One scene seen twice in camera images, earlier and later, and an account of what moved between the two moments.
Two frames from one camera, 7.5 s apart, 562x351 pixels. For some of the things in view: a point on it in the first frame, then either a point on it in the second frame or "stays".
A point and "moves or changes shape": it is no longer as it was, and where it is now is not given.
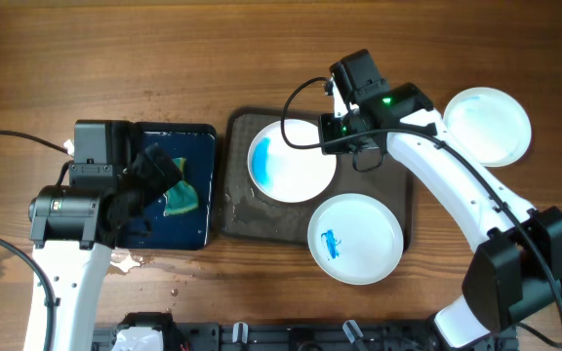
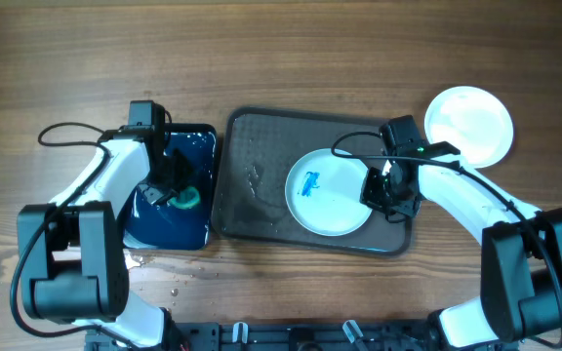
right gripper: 331,143 -> 370,195
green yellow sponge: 181,196 moves or changes shape
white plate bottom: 355,239 -> 323,192
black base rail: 308,336 stays
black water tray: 190,229 stays
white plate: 491,124 moves or changes shape
